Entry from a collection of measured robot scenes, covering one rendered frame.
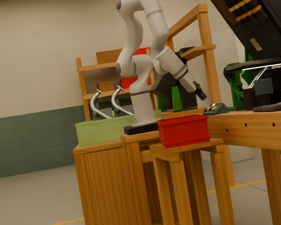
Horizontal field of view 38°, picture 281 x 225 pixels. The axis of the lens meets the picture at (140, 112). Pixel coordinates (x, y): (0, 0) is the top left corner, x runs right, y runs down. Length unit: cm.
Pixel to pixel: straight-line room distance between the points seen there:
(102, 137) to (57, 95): 617
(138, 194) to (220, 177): 64
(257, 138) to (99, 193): 137
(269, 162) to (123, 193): 103
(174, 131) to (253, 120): 35
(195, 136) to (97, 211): 121
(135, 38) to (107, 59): 623
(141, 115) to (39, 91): 666
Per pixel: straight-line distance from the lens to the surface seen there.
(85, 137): 288
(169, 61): 206
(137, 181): 237
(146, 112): 244
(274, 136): 168
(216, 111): 215
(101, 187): 281
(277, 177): 299
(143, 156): 237
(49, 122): 897
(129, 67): 242
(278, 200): 301
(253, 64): 195
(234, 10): 198
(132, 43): 239
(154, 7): 215
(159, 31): 211
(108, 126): 286
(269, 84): 206
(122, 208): 285
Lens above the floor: 100
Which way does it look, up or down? 1 degrees down
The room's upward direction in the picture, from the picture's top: 9 degrees counter-clockwise
